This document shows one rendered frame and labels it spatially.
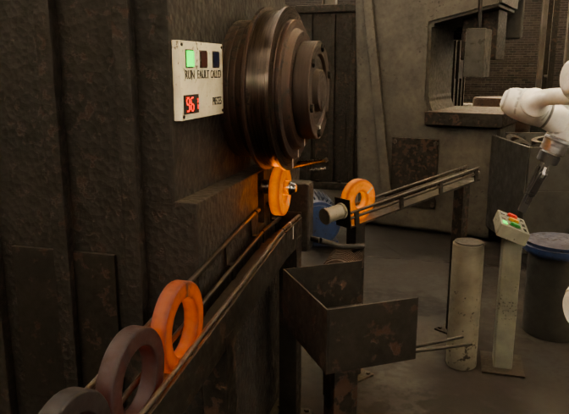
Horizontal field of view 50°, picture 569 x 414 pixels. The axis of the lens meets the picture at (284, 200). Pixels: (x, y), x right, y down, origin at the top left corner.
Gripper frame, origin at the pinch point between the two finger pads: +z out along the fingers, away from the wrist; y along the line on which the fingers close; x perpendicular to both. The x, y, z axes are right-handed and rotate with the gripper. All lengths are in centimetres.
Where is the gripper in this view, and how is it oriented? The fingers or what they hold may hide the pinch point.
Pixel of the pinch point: (525, 202)
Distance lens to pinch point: 242.6
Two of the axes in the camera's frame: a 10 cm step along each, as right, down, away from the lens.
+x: 9.0, 3.9, -1.8
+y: -2.7, 2.1, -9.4
